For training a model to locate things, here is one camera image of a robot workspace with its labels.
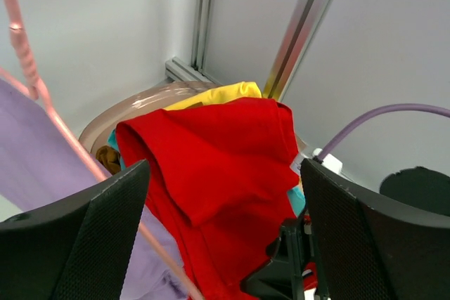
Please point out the aluminium frame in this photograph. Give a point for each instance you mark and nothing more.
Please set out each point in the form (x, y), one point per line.
(253, 40)

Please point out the purple trousers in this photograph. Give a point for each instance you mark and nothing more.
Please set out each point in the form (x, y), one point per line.
(39, 167)

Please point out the red trousers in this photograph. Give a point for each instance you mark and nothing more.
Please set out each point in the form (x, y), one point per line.
(219, 181)

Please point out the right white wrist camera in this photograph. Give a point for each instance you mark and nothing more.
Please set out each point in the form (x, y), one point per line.
(330, 162)

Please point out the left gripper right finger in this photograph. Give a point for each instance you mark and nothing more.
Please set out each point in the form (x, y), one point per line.
(374, 247)

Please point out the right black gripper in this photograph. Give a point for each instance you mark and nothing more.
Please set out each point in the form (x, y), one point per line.
(294, 266)

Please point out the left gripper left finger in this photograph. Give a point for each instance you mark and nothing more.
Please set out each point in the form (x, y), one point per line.
(78, 247)

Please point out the pink translucent plastic basket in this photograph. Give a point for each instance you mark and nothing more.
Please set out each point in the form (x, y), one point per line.
(96, 133)

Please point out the pink hanger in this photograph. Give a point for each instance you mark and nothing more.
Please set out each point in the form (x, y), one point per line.
(36, 89)

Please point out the yellow trousers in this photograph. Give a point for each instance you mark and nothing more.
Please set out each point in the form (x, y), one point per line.
(219, 95)

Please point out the teal trousers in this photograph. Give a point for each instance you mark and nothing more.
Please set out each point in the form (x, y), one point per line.
(295, 195)

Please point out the brown trousers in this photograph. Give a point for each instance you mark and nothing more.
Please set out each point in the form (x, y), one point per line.
(109, 158)

